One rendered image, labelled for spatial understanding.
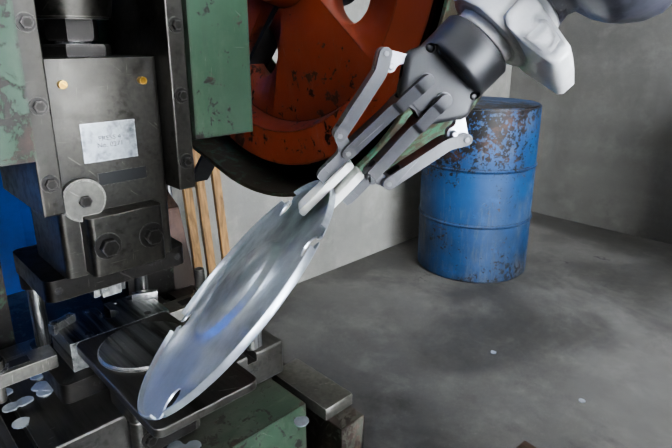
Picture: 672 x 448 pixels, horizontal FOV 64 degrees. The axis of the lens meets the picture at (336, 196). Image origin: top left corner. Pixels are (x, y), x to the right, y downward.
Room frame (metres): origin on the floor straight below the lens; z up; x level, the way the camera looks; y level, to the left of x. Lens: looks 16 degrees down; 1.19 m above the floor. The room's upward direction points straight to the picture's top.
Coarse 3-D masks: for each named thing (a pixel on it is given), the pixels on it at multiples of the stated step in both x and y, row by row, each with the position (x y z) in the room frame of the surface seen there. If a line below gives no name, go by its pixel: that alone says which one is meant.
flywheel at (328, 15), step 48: (288, 0) 0.98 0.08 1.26; (336, 0) 0.94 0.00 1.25; (384, 0) 0.84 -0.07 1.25; (432, 0) 0.74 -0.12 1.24; (288, 48) 1.01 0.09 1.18; (336, 48) 0.92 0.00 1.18; (288, 96) 1.01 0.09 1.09; (336, 96) 0.92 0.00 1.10; (384, 96) 0.79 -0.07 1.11; (240, 144) 1.07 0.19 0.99; (288, 144) 0.96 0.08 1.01; (336, 144) 0.87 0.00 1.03
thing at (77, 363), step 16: (112, 304) 0.79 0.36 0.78; (128, 304) 0.79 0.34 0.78; (144, 304) 0.79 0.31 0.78; (160, 304) 0.79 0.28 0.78; (80, 320) 0.74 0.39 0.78; (96, 320) 0.74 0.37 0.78; (112, 320) 0.74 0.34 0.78; (128, 320) 0.74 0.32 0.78; (64, 336) 0.69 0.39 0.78; (80, 336) 0.69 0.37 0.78; (64, 352) 0.70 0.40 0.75; (80, 368) 0.68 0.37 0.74
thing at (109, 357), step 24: (96, 336) 0.69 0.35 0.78; (120, 336) 0.69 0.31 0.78; (144, 336) 0.69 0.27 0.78; (96, 360) 0.63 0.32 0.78; (120, 360) 0.63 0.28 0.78; (144, 360) 0.63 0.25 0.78; (120, 384) 0.58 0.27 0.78; (216, 384) 0.58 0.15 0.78; (240, 384) 0.58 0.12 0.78; (120, 408) 0.62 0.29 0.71; (192, 408) 0.54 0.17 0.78; (216, 408) 0.55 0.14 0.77; (144, 432) 0.60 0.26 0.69; (168, 432) 0.50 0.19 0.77
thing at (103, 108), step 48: (48, 48) 0.72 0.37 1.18; (96, 48) 0.74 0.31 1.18; (96, 96) 0.69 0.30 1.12; (144, 96) 0.74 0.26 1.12; (96, 144) 0.69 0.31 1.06; (144, 144) 0.73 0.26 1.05; (96, 192) 0.67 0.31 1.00; (144, 192) 0.73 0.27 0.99; (48, 240) 0.69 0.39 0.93; (96, 240) 0.65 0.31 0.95; (144, 240) 0.69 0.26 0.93
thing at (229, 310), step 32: (256, 224) 0.65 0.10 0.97; (288, 224) 0.55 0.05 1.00; (320, 224) 0.45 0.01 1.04; (256, 256) 0.53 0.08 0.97; (288, 256) 0.47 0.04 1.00; (224, 288) 0.53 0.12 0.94; (256, 288) 0.46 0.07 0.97; (288, 288) 0.39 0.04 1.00; (192, 320) 0.55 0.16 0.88; (224, 320) 0.45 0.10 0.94; (256, 320) 0.40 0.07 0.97; (160, 352) 0.55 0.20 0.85; (192, 352) 0.46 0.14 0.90; (224, 352) 0.40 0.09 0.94; (160, 384) 0.46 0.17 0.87; (192, 384) 0.39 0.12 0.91; (160, 416) 0.39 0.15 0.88
